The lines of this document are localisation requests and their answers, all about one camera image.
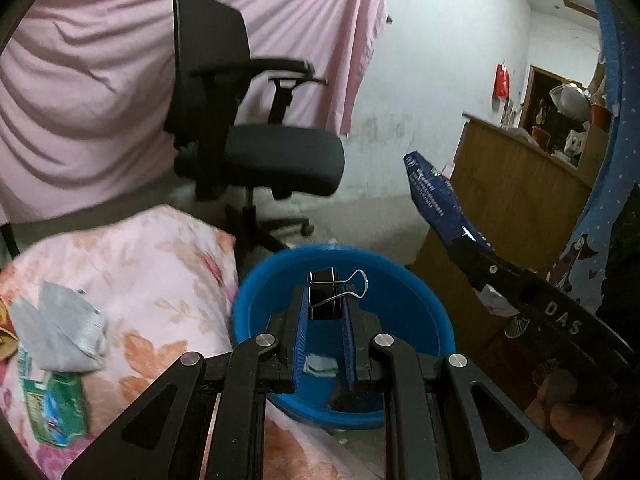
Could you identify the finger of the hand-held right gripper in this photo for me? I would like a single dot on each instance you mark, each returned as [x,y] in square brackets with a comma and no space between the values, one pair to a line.
[492,270]

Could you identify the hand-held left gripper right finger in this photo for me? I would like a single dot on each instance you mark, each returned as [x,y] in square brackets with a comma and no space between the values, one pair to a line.
[346,345]

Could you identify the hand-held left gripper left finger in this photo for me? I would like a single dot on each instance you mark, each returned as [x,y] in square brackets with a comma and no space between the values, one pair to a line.
[301,340]

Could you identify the black binder clip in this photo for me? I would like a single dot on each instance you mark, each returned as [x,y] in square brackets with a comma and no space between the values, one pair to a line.
[322,305]

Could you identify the blue plastic basin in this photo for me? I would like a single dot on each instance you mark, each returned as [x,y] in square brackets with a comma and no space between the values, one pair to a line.
[400,290]

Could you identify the dark blue snack packet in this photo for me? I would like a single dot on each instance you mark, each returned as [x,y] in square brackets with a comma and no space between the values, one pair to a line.
[437,200]

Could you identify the person's right hand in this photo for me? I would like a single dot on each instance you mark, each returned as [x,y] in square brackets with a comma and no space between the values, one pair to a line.
[575,420]

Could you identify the small white green wrapper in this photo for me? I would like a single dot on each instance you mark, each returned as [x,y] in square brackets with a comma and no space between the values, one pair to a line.
[320,364]

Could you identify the wooden cabinet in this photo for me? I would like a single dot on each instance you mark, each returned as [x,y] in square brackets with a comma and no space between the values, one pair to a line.
[510,185]

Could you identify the pink floral blanket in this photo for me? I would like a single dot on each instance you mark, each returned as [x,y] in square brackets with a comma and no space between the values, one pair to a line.
[165,280]

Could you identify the blue dotted curtain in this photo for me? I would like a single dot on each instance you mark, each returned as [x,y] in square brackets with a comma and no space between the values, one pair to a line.
[612,170]

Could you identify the black office chair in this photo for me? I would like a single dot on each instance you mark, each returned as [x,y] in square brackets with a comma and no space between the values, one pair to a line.
[280,155]

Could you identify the metal pot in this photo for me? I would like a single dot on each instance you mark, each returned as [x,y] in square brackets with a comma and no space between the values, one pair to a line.
[567,99]

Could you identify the red bucket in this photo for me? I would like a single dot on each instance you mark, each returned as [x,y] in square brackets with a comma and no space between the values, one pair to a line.
[600,116]

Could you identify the grey sock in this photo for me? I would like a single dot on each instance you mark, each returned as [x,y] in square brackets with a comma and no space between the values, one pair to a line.
[55,330]

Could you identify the green snack packet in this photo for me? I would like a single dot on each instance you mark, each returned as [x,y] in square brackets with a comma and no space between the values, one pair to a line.
[55,405]

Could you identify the pink hanging sheet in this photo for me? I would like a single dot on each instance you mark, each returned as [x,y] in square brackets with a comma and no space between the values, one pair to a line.
[100,85]

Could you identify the red hanging wall ornament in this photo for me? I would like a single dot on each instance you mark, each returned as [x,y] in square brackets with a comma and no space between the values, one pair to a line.
[501,81]

